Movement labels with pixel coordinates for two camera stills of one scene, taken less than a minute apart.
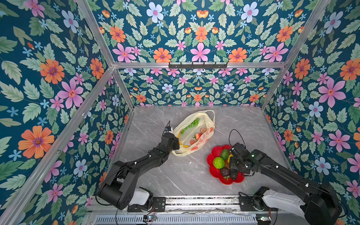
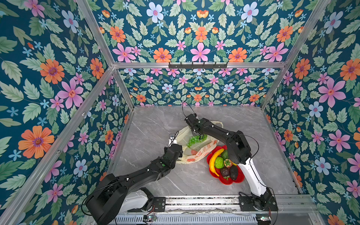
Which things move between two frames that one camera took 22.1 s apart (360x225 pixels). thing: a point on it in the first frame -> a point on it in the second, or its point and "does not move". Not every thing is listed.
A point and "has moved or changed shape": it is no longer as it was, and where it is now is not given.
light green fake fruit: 218,162 does not move
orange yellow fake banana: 178,136 -> 212,163
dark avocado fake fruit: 234,174 does not move
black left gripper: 176,141 -> 181,152
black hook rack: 197,66 does not move
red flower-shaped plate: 216,172 does not move
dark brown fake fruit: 225,171 does not move
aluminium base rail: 197,210 does not move
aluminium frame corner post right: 294,54 does not move
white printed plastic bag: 194,131 has moved or changed shape
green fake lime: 225,154 does not move
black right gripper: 231,166 -> 191,130
